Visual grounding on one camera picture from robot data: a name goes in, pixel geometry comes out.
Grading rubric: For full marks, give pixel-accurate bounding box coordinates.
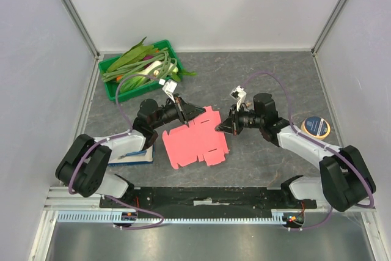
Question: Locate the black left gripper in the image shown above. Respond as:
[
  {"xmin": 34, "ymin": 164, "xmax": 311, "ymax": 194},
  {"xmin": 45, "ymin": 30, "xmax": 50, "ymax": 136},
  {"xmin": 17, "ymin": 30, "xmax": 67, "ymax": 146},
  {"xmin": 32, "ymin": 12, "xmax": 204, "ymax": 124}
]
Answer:
[{"xmin": 152, "ymin": 94, "xmax": 206, "ymax": 129}]

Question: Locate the pink paper box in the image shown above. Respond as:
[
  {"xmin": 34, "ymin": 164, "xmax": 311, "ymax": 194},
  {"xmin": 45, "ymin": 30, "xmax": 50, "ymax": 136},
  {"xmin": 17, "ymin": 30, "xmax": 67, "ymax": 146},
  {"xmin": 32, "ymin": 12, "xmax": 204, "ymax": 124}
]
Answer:
[{"xmin": 162, "ymin": 106, "xmax": 228, "ymax": 170}]

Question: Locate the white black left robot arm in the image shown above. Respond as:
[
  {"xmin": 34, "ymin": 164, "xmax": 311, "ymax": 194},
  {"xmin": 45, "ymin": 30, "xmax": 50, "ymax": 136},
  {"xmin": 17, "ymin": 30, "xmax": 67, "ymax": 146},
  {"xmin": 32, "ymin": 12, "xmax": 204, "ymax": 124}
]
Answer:
[{"xmin": 55, "ymin": 94, "xmax": 206, "ymax": 208}]

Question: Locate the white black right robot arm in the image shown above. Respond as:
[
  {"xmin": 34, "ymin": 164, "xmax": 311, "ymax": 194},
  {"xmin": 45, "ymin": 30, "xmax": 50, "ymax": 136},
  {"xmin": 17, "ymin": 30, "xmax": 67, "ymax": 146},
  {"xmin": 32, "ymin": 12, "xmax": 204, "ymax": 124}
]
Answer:
[{"xmin": 216, "ymin": 87, "xmax": 376, "ymax": 212}]

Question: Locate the green long beans bundle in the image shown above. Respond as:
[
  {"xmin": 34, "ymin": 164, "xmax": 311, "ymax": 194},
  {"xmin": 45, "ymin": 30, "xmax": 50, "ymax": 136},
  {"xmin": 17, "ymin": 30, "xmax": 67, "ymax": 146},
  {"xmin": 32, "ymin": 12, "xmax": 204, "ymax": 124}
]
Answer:
[{"xmin": 102, "ymin": 47, "xmax": 178, "ymax": 83}]

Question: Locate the white radish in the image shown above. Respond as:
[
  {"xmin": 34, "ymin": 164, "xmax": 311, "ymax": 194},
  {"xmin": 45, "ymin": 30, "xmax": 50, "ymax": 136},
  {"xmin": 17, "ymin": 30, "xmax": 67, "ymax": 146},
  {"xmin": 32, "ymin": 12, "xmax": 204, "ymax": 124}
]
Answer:
[{"xmin": 145, "ymin": 61, "xmax": 179, "ymax": 77}]

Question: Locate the bok choy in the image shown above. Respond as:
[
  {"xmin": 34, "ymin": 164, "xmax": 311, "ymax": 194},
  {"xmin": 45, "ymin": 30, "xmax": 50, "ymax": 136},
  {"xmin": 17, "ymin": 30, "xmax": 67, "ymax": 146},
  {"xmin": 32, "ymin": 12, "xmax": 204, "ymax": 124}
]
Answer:
[{"xmin": 120, "ymin": 75, "xmax": 150, "ymax": 94}]

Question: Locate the blue white book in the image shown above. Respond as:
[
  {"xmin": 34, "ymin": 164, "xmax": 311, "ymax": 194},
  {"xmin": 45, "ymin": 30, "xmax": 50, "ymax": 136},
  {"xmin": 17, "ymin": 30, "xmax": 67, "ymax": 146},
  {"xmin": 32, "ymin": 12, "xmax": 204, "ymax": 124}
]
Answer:
[{"xmin": 108, "ymin": 145, "xmax": 155, "ymax": 166}]

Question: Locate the green leafy vegetable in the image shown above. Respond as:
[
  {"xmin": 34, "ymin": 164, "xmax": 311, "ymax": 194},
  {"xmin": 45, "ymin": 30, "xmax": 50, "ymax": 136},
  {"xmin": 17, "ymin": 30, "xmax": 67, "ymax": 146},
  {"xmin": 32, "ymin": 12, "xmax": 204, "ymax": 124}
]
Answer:
[{"xmin": 106, "ymin": 37, "xmax": 156, "ymax": 73}]

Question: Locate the yellow masking tape roll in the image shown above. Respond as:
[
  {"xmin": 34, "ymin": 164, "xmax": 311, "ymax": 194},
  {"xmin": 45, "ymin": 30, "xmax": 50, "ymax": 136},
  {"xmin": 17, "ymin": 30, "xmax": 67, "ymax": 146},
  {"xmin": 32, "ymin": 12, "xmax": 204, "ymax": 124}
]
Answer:
[{"xmin": 301, "ymin": 116, "xmax": 331, "ymax": 140}]

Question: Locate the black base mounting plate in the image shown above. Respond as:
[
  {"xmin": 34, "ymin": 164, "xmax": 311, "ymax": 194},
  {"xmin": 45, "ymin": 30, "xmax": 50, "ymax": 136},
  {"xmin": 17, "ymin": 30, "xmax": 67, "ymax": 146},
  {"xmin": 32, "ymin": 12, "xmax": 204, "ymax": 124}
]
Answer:
[{"xmin": 99, "ymin": 186, "xmax": 318, "ymax": 211}]

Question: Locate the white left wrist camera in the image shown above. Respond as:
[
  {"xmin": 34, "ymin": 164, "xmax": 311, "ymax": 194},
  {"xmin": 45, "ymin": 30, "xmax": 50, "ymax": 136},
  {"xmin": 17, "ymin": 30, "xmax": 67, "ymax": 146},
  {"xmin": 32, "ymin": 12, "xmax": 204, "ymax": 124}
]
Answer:
[{"xmin": 159, "ymin": 79, "xmax": 177, "ymax": 102}]

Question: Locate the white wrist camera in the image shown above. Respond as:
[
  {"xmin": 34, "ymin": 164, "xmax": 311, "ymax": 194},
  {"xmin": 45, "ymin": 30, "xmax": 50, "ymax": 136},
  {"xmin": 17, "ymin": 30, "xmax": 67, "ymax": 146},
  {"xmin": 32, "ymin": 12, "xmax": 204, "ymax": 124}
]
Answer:
[
  {"xmin": 159, "ymin": 79, "xmax": 177, "ymax": 102},
  {"xmin": 230, "ymin": 86, "xmax": 247, "ymax": 111}
]

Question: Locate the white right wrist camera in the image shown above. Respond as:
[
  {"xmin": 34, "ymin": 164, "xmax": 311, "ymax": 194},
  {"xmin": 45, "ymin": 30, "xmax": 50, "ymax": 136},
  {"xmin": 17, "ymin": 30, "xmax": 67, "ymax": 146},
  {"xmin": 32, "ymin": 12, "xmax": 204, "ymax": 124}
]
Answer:
[{"xmin": 230, "ymin": 86, "xmax": 247, "ymax": 111}]

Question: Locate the light blue cable duct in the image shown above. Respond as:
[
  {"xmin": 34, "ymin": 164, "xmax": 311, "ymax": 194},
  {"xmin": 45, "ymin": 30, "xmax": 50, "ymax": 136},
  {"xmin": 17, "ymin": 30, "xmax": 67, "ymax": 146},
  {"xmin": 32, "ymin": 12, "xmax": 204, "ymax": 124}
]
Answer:
[{"xmin": 56, "ymin": 209, "xmax": 291, "ymax": 224}]

